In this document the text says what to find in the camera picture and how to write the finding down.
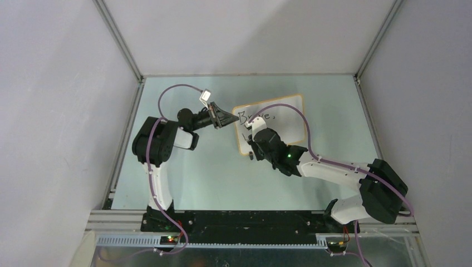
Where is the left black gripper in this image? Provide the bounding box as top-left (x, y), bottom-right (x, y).
top-left (190, 102), bottom-right (239, 131)

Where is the yellow framed whiteboard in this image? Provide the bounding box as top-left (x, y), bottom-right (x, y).
top-left (232, 93), bottom-right (307, 156)

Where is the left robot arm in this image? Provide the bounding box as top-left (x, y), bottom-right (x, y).
top-left (132, 102), bottom-right (238, 232)

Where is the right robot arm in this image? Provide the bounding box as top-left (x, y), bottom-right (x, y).
top-left (247, 128), bottom-right (408, 233)

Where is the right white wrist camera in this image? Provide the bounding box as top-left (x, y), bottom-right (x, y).
top-left (244, 117), bottom-right (267, 140)

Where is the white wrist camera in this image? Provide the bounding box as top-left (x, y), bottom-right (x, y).
top-left (244, 117), bottom-right (267, 140)
top-left (199, 90), bottom-right (211, 104)

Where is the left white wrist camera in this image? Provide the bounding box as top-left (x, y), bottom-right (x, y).
top-left (199, 90), bottom-right (211, 104)

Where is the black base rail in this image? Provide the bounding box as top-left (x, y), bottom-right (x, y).
top-left (140, 208), bottom-right (356, 244)

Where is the white perforated cable tray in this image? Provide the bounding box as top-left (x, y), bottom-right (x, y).
top-left (96, 235), bottom-right (328, 249)

